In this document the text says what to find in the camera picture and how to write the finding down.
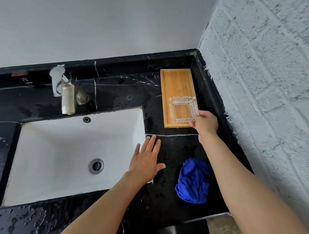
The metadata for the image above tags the person's right hand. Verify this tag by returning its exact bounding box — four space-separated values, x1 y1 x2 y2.
189 110 219 143

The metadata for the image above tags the bamboo wooden tray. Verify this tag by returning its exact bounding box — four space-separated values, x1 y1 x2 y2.
160 69 199 128

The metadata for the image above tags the white sink basin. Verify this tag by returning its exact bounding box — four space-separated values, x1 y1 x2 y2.
1 107 154 208

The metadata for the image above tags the clear glass ashtray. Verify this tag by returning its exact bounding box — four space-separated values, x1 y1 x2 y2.
168 95 199 124

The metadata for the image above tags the brushed metal faucet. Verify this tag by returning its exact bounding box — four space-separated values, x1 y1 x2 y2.
49 64 76 115

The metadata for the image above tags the person's left forearm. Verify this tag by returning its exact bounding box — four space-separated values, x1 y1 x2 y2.
60 173 148 234

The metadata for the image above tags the person's left hand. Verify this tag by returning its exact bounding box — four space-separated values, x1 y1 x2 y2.
128 135 166 186

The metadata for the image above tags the round metal drain knob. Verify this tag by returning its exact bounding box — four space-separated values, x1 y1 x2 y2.
76 90 90 105

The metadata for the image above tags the person's right forearm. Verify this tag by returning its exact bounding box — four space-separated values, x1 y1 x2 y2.
198 132 309 234

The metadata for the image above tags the blue crumpled cloth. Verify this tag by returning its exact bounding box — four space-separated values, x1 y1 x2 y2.
175 157 214 204

